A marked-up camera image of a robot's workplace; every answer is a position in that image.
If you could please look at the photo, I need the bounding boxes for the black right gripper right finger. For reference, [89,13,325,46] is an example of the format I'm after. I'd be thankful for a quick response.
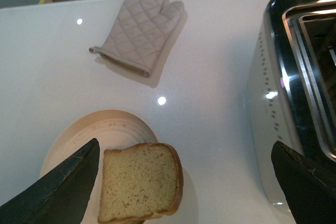
[271,141,335,223]

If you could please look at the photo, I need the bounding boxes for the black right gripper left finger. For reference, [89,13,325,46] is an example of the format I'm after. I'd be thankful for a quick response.
[1,138,100,223]

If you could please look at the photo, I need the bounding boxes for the slice of bread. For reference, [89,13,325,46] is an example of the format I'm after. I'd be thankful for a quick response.
[98,143,184,223]

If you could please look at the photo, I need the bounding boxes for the chrome and cream toaster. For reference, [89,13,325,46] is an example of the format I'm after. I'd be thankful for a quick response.
[247,0,335,215]

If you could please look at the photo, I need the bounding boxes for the cream round plate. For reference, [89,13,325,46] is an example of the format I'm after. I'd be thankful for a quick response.
[39,109,160,180]

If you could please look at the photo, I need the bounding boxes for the beige quilted oven mitt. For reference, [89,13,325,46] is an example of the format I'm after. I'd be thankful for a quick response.
[89,0,184,77]

